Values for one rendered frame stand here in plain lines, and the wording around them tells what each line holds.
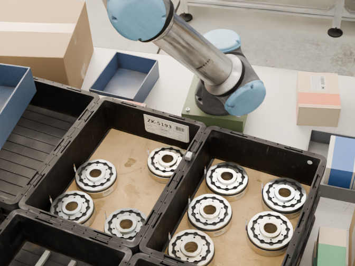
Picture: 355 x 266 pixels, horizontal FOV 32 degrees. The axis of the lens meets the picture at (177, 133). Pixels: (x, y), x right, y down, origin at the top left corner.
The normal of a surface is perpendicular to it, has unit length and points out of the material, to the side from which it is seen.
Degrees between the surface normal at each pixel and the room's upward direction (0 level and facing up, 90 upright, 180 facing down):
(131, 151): 0
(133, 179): 0
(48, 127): 0
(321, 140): 90
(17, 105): 90
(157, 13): 87
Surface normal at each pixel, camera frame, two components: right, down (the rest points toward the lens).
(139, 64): -0.36, 0.67
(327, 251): -0.04, -0.71
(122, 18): 0.25, 0.62
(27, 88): 0.97, 0.15
